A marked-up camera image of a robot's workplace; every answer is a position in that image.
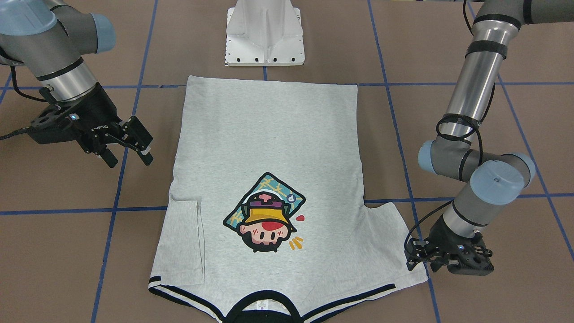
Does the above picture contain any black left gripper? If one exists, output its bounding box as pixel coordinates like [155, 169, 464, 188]
[406, 217, 476, 272]

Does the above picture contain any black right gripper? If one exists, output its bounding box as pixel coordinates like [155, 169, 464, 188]
[67, 83, 153, 168]

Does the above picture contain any grey cartoon print t-shirt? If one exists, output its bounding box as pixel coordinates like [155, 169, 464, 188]
[148, 76, 428, 323]

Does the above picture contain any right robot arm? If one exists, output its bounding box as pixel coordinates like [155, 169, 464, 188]
[0, 0, 153, 168]

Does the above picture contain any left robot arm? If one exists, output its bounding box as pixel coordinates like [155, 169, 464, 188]
[404, 0, 574, 276]

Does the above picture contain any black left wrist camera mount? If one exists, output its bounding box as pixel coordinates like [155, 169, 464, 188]
[447, 232, 494, 276]

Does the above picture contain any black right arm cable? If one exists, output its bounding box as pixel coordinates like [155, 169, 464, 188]
[0, 65, 50, 140]

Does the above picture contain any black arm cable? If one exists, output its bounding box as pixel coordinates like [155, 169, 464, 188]
[404, 0, 498, 252]
[0, 65, 50, 140]

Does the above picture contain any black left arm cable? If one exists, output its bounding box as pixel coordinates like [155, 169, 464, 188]
[404, 0, 498, 252]

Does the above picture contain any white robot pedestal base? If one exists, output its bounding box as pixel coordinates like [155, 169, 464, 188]
[224, 0, 305, 67]

